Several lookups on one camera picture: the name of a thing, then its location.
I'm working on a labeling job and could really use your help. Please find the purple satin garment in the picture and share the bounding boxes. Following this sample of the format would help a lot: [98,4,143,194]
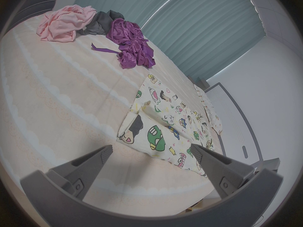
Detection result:
[91,19,155,70]

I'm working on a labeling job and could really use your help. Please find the pink garment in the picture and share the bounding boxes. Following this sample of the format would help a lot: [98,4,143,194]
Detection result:
[36,5,97,43]

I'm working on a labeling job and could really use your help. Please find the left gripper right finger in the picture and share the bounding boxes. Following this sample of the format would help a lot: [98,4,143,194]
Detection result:
[190,144,255,200]

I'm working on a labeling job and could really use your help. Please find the dark grey garment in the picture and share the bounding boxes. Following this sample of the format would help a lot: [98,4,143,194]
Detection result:
[77,10,125,36]

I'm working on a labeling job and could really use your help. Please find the grey bedside table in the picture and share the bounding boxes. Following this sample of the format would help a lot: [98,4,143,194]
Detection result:
[198,78,210,90]

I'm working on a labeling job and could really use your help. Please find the black chest of drawers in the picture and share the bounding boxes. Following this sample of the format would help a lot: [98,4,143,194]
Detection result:
[14,0,61,24]

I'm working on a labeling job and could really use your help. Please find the blue-green curtain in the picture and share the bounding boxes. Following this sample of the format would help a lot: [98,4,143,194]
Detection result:
[77,0,239,30]
[140,0,265,81]

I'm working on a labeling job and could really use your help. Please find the white printed pyjama top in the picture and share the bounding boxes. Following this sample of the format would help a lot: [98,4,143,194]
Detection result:
[117,74,214,177]

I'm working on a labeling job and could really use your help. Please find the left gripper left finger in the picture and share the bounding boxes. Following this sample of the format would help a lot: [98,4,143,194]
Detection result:
[46,145,113,201]

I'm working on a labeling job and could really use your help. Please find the bed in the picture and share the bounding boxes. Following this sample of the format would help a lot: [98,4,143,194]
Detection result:
[0,0,263,212]

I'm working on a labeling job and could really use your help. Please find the white printed pillow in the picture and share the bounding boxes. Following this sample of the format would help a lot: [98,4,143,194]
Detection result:
[194,84,223,135]

